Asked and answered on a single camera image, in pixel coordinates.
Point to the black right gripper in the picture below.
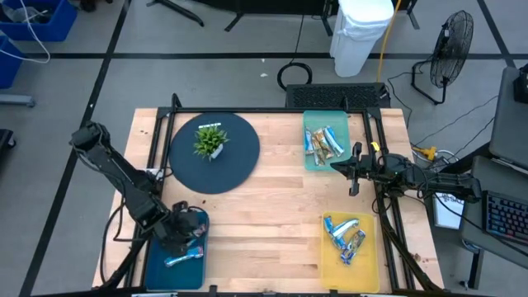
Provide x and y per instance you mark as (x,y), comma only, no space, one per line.
(365,170)

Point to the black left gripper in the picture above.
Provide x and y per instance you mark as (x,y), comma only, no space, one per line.
(177,227)

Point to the granola bar with orange end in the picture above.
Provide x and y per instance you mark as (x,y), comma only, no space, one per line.
(183,257)

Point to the brown granola bar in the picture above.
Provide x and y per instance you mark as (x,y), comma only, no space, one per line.
(323,142)
(317,153)

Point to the white and blue granola bar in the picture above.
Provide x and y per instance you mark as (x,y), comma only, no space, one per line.
(346,226)

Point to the multicolour blue-ended granola bar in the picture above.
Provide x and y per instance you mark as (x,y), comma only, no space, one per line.
(355,243)

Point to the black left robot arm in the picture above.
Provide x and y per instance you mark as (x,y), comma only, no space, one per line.
(119,177)

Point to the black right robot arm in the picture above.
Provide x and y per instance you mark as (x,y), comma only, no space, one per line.
(437,181)

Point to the small yellow tag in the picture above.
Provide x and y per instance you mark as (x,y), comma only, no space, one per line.
(374,147)

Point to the dark blue plastic bin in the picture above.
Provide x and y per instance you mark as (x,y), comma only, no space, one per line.
(177,278)

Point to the teal plastic bin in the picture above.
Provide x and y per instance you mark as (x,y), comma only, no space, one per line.
(328,117)

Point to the black perforated case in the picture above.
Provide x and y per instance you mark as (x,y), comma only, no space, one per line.
(330,97)

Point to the yellow power plug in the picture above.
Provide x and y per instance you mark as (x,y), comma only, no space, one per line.
(429,152)

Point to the dark round table mat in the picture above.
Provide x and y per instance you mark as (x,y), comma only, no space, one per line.
(239,156)

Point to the green plant in white pot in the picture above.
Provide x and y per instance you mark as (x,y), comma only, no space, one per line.
(209,140)

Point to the white label strip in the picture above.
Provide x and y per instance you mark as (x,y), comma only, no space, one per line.
(209,125)

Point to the yellow plastic bin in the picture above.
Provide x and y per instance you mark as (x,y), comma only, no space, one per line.
(348,276)

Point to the white paper sign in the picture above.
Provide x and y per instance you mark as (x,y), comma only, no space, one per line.
(447,214)

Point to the white trash bin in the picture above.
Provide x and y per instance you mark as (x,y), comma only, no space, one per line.
(359,37)

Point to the grey desk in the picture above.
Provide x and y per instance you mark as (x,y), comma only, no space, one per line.
(495,177)

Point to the black floor fan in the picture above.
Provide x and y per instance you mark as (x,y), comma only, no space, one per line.
(451,49)

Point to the backlit black keyboard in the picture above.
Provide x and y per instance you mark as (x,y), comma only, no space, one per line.
(507,216)

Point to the grey flat panel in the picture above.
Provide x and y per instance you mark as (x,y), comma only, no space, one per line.
(509,123)

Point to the black fabric partition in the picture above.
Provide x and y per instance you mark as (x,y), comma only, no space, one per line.
(268,6)

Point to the black device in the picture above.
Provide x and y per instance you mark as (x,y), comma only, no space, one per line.
(521,84)

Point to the black chair base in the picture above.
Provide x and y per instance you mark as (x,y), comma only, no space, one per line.
(5,142)

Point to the black tripod leg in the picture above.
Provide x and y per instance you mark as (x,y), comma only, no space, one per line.
(181,14)

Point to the grey metal bar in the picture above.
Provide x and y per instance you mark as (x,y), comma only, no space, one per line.
(16,100)

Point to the large blue crate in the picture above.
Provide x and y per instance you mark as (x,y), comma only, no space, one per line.
(57,29)

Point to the small blue crate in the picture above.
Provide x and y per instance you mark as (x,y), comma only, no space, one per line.
(8,66)

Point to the black metal rig frame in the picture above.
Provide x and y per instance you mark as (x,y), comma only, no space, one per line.
(268,110)

